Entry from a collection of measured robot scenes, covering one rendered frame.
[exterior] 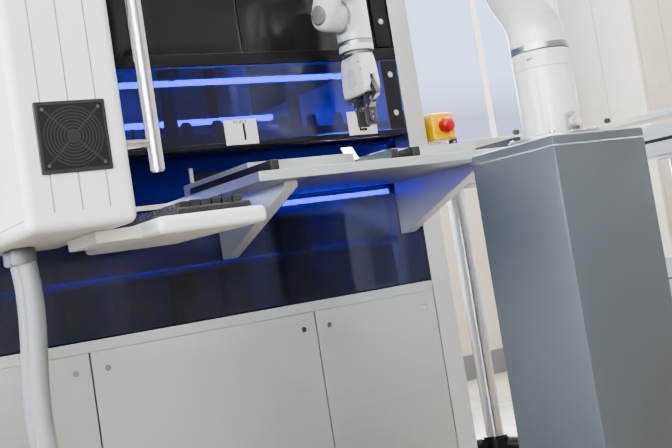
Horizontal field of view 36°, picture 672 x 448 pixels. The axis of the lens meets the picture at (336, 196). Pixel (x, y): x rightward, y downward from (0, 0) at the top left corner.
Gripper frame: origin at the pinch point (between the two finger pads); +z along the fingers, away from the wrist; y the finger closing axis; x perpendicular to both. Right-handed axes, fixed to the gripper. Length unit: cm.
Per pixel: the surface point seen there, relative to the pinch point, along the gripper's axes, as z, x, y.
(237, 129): -1.1, -29.8, -10.0
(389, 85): -9.6, 15.3, -10.3
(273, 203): 19.2, -37.9, 17.3
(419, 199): 21.1, 11.7, -0.5
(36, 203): 17, -94, 45
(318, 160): 11.1, -24.8, 15.8
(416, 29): -78, 179, -209
